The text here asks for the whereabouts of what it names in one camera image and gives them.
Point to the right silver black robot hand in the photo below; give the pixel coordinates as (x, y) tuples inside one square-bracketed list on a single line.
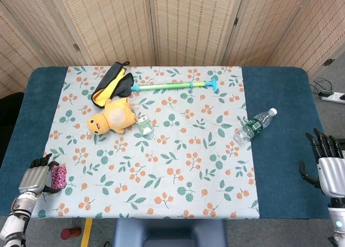
[(333, 175)]

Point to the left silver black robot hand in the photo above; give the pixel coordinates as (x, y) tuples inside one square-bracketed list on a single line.
[(33, 180)]

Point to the pink patterned block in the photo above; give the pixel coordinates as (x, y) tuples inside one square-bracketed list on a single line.
[(59, 177)]

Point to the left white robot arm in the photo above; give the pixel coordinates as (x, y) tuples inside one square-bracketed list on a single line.
[(14, 220)]

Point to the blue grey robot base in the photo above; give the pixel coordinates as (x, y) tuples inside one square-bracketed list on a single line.
[(169, 230)]

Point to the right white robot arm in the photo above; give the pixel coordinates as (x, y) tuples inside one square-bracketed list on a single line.
[(337, 218)]

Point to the red orange cylinder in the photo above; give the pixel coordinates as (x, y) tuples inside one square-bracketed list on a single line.
[(67, 233)]

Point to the black bulky object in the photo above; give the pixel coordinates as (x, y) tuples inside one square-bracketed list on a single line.
[(9, 112)]

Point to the white power strip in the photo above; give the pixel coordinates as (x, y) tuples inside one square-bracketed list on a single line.
[(335, 97)]

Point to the black plug adapter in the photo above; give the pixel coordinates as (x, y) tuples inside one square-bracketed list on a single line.
[(325, 93)]

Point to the clear water bottle green label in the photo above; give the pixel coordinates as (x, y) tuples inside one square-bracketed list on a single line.
[(253, 127)]

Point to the teal table cover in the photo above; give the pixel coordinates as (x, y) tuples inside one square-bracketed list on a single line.
[(275, 101)]

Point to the yellow plush duck toy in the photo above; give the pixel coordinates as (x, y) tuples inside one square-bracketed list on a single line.
[(116, 117)]

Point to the woven bamboo screen panel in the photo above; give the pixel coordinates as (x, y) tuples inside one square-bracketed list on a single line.
[(107, 23), (35, 20), (13, 69), (266, 28), (323, 28), (194, 23)]

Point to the metal screen hinge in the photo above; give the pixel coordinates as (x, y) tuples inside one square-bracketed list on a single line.
[(329, 61), (236, 21), (76, 47)]

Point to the small green clear packet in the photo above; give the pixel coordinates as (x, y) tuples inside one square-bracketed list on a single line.
[(144, 126)]

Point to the grey yellow fabric pouch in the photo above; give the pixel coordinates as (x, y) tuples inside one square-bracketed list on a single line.
[(113, 79)]

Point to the floral leaf print tablecloth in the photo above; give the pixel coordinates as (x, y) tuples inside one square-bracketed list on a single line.
[(175, 150)]

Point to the green blue water squirter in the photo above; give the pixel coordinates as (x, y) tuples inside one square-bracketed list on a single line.
[(167, 85)]

